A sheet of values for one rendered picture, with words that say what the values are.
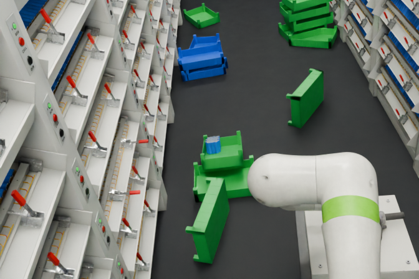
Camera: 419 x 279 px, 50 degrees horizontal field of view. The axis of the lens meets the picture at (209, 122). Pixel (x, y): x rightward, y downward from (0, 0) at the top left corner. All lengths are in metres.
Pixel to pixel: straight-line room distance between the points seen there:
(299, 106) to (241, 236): 0.81
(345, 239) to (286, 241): 1.06
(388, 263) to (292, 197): 0.58
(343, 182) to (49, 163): 0.65
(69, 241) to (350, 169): 0.68
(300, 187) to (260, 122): 1.61
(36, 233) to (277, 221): 1.29
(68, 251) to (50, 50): 0.49
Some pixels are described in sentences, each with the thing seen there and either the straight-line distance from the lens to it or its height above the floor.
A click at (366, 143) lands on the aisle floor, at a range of 2.44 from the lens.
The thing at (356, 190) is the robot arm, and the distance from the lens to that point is 0.98.
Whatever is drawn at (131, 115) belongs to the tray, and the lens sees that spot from 1.84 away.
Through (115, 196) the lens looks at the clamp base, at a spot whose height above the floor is 0.55.
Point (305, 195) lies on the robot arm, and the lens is 1.03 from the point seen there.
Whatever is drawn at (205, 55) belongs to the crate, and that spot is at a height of 0.08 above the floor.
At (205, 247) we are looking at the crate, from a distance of 1.87.
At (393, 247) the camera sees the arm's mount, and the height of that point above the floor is 0.33.
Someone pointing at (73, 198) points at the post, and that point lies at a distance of 1.17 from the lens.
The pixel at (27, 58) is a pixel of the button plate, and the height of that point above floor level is 1.18.
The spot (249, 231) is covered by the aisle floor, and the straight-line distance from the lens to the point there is 2.03.
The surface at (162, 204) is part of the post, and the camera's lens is 2.17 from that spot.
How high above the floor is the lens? 1.56
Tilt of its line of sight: 36 degrees down
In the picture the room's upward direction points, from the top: 11 degrees counter-clockwise
